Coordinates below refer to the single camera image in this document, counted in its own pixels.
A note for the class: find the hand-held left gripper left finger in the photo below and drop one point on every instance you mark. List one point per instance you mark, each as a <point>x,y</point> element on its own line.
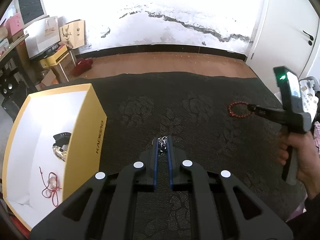
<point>156,165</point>

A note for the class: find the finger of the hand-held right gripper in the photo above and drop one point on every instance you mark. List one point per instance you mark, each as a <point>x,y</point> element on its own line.
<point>273,118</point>
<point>265,110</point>

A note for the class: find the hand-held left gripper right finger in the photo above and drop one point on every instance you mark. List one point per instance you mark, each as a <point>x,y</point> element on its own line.
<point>170,170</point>

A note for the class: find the large yellow cardboard box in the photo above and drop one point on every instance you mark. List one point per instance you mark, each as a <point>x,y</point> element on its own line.
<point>82,142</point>

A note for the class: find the gold wristwatch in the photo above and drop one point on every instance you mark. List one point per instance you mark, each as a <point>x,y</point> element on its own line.
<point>60,151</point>

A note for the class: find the person's right hand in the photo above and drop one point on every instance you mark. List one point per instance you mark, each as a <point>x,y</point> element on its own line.
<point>308,165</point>

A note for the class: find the white printed plastic bag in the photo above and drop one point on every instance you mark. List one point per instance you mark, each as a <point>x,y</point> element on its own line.
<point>310,100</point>

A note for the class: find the black patterned mat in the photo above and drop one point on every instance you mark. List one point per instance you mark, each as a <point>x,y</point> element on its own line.
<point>200,142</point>

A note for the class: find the pink packet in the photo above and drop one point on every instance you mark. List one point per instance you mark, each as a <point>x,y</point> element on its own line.
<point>317,135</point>

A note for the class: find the white door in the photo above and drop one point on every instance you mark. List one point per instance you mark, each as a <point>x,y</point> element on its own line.
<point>282,17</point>

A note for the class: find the red cloth bag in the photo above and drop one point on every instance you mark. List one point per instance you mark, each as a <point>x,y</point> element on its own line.
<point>82,67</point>

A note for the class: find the brown cardboard box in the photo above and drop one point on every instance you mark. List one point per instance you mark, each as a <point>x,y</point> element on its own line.
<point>67,67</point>
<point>48,80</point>

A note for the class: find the small yellow box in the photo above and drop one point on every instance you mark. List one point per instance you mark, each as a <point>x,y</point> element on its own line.
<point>53,60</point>

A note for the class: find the red plastic stool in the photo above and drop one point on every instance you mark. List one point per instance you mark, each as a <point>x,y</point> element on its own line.
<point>20,230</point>

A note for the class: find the tan paper bag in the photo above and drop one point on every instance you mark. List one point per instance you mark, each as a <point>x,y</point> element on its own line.
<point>73,33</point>

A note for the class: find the black speaker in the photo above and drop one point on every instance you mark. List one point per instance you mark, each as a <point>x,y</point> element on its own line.
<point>8,87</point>

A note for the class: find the white paper bag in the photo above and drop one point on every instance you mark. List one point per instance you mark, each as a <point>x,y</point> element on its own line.
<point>42,40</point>

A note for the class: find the black desk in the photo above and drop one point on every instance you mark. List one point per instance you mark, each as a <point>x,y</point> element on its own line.
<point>12,51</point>

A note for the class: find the pink box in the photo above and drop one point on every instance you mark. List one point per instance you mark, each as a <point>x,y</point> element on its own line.
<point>16,25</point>

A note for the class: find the beige computer monitor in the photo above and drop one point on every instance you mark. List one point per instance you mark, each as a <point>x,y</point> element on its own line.
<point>31,5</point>

